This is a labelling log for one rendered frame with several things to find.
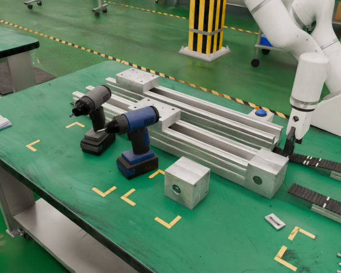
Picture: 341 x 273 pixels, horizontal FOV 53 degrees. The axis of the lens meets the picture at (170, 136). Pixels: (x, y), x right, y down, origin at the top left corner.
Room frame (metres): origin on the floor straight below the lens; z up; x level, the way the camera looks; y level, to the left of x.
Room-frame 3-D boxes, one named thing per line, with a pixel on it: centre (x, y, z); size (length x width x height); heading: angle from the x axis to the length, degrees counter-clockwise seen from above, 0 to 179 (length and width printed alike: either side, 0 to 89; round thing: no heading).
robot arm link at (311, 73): (0.98, -0.42, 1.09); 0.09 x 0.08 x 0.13; 145
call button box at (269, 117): (1.18, -0.35, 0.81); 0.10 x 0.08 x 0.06; 144
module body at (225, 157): (1.10, 0.06, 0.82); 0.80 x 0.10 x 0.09; 54
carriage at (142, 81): (1.40, 0.15, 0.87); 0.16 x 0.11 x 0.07; 54
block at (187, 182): (0.79, -0.06, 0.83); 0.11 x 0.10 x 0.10; 143
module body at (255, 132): (1.25, -0.05, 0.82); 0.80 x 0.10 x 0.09; 54
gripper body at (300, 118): (0.98, -0.42, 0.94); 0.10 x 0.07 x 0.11; 143
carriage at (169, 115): (1.10, 0.06, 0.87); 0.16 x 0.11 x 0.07; 54
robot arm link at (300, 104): (0.98, -0.42, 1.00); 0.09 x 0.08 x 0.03; 143
